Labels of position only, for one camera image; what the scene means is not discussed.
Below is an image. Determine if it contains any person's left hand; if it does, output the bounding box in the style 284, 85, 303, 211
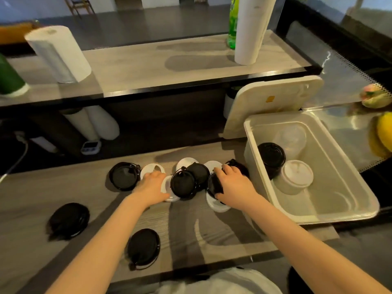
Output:
131, 170, 171, 209

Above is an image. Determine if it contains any person's right hand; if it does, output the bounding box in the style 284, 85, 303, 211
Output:
213, 164, 261, 212

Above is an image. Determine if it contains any black tethered plug cup lid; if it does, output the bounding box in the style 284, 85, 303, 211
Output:
170, 162, 211, 200
207, 171, 224, 199

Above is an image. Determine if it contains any stack of black lids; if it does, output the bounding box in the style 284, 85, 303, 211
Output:
257, 142, 286, 180

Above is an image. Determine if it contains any stack of white lids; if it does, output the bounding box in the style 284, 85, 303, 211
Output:
273, 160, 314, 196

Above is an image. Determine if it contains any stack of clear dome lids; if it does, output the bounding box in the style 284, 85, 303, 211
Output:
274, 125, 307, 160

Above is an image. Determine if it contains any pile of black cup lids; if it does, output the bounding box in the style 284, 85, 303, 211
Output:
46, 159, 250, 272

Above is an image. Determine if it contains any white plastic storage bin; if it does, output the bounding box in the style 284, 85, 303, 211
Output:
243, 111, 380, 225

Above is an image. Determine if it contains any person's left forearm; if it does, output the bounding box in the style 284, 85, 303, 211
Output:
46, 196, 154, 294

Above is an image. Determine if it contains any person's right forearm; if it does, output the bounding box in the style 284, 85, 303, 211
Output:
245, 196, 391, 294

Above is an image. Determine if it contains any white bin lid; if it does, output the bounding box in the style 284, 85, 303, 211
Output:
222, 75, 325, 140

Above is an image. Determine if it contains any person's white shirt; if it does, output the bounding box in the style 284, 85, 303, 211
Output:
156, 267, 282, 294

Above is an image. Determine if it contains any white paper cup sleeve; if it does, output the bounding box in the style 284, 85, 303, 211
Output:
61, 107, 98, 142

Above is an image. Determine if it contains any tall white paper cup stack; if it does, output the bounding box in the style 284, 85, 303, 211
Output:
234, 0, 278, 66

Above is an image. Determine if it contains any green paper cup stack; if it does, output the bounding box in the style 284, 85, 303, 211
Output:
0, 53, 30, 98

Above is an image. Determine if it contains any small white digital timer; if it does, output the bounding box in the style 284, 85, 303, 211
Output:
80, 140, 102, 156

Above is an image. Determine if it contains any white canister with black lid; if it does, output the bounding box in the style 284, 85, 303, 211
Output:
30, 136, 59, 154

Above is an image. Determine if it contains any yellow banana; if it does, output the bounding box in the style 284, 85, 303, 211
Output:
376, 111, 392, 153

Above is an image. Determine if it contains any white paper towel roll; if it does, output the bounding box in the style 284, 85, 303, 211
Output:
24, 26, 92, 84

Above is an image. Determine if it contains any green plastic bottle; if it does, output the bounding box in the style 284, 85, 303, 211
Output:
227, 0, 241, 49

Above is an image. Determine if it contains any pale peach fruit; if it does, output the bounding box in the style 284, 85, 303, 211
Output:
360, 83, 392, 109

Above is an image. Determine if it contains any black glass display case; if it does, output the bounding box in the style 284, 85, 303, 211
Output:
275, 0, 392, 218

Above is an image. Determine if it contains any wooden bar stool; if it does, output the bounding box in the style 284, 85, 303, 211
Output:
62, 0, 96, 17

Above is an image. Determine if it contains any yellow wooden chair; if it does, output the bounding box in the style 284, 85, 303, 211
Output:
0, 21, 40, 45

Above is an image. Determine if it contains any white power cable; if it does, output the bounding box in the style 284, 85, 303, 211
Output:
0, 131, 29, 183

